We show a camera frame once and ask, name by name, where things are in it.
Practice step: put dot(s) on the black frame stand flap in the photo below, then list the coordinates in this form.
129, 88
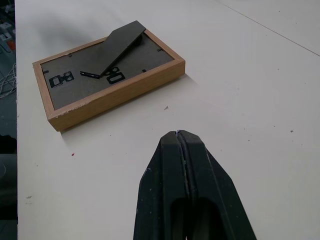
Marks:
120, 48

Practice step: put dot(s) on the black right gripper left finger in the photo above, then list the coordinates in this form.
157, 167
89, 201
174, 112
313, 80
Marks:
160, 180

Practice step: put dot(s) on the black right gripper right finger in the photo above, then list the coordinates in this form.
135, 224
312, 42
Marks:
212, 180

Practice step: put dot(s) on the grey box with orange part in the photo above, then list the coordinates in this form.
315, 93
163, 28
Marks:
7, 37

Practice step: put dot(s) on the wooden picture frame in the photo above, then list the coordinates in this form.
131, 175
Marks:
107, 82

